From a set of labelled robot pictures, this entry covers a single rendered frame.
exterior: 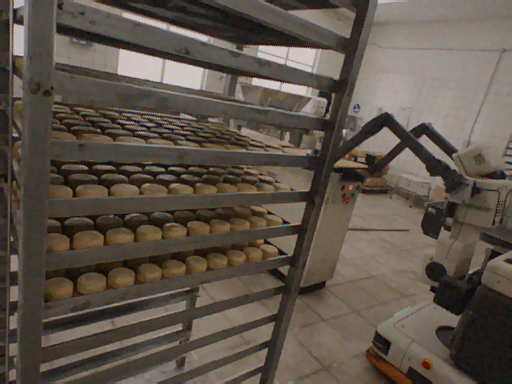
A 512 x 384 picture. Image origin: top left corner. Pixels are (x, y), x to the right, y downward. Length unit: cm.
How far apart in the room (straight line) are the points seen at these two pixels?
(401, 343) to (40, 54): 187
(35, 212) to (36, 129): 11
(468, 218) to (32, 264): 180
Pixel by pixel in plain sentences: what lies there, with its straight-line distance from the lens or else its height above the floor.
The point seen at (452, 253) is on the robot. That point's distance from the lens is 199.
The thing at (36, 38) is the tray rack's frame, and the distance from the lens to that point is 52.
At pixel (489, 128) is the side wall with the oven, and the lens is 645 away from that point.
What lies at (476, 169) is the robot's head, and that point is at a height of 114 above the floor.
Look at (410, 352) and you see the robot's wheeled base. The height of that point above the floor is 25.
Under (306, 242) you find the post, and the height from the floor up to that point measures 94.
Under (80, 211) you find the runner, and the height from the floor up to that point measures 104.
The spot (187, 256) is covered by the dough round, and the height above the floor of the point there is 87.
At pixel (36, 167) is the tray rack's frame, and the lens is 54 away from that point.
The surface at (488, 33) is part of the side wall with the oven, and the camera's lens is 683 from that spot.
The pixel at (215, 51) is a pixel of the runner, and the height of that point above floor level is 132.
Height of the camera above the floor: 127
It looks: 16 degrees down
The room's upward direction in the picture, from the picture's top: 12 degrees clockwise
